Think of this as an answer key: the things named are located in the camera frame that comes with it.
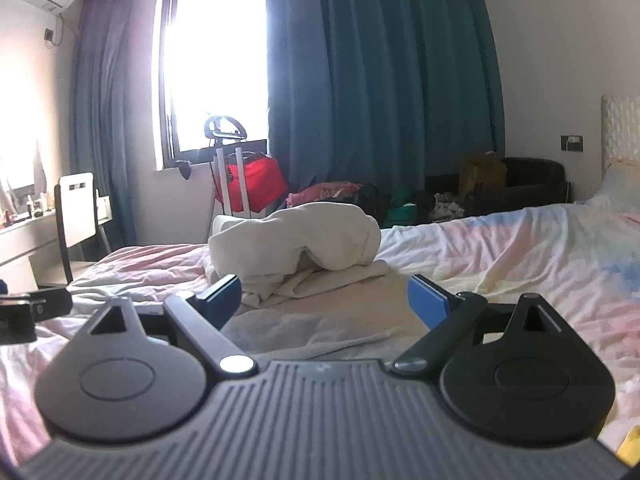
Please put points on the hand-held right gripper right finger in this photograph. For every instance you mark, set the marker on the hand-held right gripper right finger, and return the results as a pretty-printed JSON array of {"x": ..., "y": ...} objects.
[{"x": 425, "y": 305}]

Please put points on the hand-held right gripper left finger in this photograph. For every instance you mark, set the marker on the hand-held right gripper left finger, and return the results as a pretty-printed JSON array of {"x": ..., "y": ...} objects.
[{"x": 224, "y": 300}]

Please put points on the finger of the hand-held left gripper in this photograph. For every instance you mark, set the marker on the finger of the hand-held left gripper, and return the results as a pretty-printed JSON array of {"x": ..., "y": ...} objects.
[{"x": 47, "y": 304}]

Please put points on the white sweatpants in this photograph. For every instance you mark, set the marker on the white sweatpants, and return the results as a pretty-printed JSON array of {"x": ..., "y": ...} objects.
[{"x": 300, "y": 235}]

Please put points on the pink clothes pile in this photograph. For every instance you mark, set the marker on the pink clothes pile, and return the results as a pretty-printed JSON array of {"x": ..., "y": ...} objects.
[{"x": 325, "y": 192}]

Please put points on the white desk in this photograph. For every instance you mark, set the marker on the white desk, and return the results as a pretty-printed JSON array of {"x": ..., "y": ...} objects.
[{"x": 20, "y": 240}]

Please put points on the green cloth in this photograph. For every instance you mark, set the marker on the green cloth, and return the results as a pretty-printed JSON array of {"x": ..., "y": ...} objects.
[{"x": 402, "y": 212}]

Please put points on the white and black chair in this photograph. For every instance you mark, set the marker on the white and black chair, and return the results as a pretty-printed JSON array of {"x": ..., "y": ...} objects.
[{"x": 75, "y": 210}]

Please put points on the group of cosmetic bottles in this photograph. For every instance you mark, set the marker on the group of cosmetic bottles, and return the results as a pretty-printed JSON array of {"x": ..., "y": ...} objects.
[{"x": 30, "y": 207}]

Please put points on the white patterned cloth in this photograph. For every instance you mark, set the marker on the white patterned cloth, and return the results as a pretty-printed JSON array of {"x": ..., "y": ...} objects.
[{"x": 447, "y": 207}]

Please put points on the pastel tie-dye bed blanket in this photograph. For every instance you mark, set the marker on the pastel tie-dye bed blanket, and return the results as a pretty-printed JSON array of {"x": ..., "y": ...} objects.
[{"x": 525, "y": 260}]

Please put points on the brown cardboard box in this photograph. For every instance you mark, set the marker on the brown cardboard box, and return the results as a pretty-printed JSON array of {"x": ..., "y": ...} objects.
[{"x": 482, "y": 172}]

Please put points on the black sofa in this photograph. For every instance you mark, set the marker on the black sofa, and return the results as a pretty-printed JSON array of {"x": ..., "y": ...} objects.
[{"x": 535, "y": 180}]

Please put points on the red bag on trolley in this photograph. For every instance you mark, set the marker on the red bag on trolley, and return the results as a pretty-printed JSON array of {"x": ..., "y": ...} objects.
[{"x": 227, "y": 127}]

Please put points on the narrow blue curtain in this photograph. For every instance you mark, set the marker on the narrow blue curtain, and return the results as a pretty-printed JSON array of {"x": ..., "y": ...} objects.
[{"x": 100, "y": 135}]

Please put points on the wide blue curtain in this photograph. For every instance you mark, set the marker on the wide blue curtain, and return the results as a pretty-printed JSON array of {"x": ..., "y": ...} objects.
[{"x": 375, "y": 85}]

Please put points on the pastel tie-dye pillow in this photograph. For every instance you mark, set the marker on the pastel tie-dye pillow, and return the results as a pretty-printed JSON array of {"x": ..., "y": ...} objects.
[{"x": 617, "y": 182}]

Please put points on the dark framed window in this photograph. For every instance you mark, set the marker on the dark framed window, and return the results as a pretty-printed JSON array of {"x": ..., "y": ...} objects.
[{"x": 215, "y": 70}]

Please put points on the yellow object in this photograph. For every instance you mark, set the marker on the yellow object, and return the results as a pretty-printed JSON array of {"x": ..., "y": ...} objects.
[{"x": 631, "y": 450}]

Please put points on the cream quilted headboard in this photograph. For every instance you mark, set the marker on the cream quilted headboard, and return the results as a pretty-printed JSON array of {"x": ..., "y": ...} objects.
[{"x": 622, "y": 125}]

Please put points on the dark wall switch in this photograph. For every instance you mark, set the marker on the dark wall switch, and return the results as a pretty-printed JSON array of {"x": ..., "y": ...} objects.
[{"x": 572, "y": 143}]

